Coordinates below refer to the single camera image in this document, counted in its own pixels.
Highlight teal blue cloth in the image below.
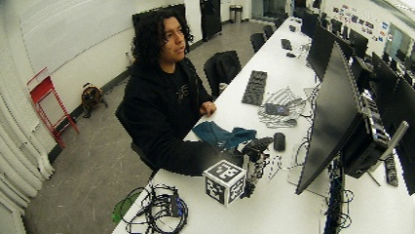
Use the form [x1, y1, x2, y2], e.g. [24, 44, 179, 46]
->
[191, 120, 258, 151]

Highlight white printed marker sheet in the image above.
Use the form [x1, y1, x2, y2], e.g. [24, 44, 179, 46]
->
[266, 154, 286, 180]

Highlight black phone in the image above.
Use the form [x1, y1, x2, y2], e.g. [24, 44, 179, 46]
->
[263, 102, 290, 117]

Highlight the person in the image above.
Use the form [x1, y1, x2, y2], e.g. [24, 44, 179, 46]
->
[116, 8, 247, 177]

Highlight black office chair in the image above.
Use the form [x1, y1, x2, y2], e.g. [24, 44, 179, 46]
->
[262, 24, 277, 41]
[202, 50, 243, 99]
[249, 32, 267, 54]

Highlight white cube with black markers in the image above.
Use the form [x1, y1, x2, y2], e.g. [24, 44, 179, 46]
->
[202, 159, 247, 209]

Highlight grey striped cloth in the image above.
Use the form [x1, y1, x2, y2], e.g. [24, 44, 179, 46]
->
[257, 86, 308, 129]

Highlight large black monitor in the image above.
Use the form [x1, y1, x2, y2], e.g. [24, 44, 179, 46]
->
[294, 41, 366, 196]

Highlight black monitor stand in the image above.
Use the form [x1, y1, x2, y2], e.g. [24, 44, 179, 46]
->
[324, 155, 347, 234]

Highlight black computer box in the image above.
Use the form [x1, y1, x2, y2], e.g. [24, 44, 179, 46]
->
[343, 92, 391, 180]

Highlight brown and black backpack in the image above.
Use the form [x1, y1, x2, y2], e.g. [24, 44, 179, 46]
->
[80, 82, 109, 119]

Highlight black tall cabinet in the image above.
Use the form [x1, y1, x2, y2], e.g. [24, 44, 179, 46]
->
[198, 0, 223, 42]

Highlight silver trash can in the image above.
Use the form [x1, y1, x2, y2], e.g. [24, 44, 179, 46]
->
[229, 4, 243, 24]

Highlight black remote control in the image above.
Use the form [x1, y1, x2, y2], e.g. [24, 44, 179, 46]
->
[384, 153, 399, 187]

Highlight black wide monitor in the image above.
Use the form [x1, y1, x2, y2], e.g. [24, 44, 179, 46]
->
[370, 51, 415, 197]

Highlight black cables under monitor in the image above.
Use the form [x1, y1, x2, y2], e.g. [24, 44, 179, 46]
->
[323, 186, 356, 233]

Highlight bundle of black cables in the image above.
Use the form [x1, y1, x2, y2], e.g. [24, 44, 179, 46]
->
[121, 183, 190, 234]

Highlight red folding frame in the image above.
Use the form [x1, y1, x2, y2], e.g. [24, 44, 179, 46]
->
[25, 66, 81, 149]

